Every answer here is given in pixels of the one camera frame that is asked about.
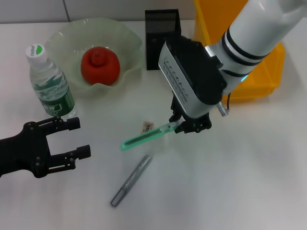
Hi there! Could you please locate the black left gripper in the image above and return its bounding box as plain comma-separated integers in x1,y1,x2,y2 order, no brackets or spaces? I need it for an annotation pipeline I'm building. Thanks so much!
0,115,92,179

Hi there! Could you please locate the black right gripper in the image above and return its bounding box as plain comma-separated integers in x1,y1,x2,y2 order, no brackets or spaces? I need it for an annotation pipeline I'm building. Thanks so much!
168,92,213,134

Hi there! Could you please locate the mint green utility knife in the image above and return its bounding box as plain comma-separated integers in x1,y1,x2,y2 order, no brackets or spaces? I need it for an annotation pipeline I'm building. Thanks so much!
120,120,181,152

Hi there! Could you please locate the clear green-label water bottle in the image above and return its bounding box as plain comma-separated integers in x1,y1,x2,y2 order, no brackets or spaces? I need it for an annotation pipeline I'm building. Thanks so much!
24,43,78,118

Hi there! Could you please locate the red-orange toy orange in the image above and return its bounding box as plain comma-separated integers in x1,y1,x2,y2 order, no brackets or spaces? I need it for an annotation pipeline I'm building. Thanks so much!
80,46,121,85

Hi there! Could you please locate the beige barcode eraser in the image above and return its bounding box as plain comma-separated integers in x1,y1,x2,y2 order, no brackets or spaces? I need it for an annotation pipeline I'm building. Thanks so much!
140,121,155,135

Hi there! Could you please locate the grey glitter pen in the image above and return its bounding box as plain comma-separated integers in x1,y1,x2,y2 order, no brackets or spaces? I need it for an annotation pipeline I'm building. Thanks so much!
109,154,154,208

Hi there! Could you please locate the green glass fruit plate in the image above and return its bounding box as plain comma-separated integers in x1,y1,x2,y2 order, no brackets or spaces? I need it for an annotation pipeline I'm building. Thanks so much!
45,17,143,98

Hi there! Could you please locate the black mesh pen holder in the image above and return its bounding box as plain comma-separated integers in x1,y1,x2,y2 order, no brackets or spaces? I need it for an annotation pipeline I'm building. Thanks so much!
144,9,181,71

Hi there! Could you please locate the yellow plastic bin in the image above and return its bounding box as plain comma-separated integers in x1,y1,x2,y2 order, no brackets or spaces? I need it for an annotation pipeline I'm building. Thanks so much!
193,0,286,104

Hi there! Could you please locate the right wrist cable with plugs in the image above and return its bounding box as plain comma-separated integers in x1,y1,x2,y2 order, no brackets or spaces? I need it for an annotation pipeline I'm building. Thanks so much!
215,92,232,117

